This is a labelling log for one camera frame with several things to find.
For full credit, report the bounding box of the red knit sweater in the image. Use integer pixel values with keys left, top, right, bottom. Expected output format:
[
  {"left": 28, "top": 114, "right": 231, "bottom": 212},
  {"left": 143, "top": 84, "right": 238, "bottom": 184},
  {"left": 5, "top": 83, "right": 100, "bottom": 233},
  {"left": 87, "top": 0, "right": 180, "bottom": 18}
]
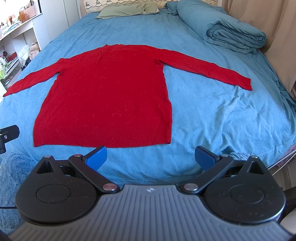
[{"left": 6, "top": 45, "right": 252, "bottom": 148}]

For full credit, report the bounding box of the blue fluffy rug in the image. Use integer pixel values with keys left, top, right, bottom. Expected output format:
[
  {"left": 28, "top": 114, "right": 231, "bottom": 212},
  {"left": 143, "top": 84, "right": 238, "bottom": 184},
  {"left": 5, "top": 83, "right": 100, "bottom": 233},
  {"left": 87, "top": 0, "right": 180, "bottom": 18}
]
[{"left": 1, "top": 152, "right": 38, "bottom": 234}]

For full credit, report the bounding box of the white shelf unit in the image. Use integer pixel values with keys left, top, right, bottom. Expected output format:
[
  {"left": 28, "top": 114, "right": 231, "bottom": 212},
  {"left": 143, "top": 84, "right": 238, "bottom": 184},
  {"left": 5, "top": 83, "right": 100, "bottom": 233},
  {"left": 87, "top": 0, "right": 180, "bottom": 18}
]
[{"left": 1, "top": 1, "right": 50, "bottom": 90}]

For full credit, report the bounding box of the white wardrobe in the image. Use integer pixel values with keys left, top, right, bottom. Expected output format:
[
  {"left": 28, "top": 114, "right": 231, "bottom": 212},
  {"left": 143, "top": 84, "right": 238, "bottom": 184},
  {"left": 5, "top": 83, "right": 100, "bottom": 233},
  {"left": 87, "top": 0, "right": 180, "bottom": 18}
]
[{"left": 39, "top": 0, "right": 81, "bottom": 43}]

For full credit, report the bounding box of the folded blue duvet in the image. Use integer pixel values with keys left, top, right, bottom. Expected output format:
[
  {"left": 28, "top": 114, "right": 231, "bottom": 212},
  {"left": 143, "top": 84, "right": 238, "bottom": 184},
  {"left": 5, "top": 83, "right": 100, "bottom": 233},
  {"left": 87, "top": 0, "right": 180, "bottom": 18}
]
[{"left": 166, "top": 1, "right": 267, "bottom": 54}]

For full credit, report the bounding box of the patterned cream headboard cloth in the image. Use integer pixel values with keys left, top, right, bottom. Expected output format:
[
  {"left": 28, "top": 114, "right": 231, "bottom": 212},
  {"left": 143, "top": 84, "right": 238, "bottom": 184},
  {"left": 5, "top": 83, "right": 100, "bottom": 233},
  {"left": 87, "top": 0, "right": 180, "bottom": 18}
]
[{"left": 83, "top": 0, "right": 177, "bottom": 14}]

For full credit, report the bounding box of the green pillow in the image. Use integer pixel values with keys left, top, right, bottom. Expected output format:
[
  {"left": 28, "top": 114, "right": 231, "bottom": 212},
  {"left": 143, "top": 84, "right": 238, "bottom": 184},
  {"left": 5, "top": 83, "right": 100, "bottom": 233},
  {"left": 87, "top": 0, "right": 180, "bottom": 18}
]
[{"left": 96, "top": 1, "right": 159, "bottom": 19}]

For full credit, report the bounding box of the beige curtain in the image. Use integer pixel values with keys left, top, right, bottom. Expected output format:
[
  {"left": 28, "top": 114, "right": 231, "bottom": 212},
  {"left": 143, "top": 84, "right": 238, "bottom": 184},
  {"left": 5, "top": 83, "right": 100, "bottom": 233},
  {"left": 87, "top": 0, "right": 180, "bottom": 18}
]
[{"left": 222, "top": 0, "right": 295, "bottom": 99}]

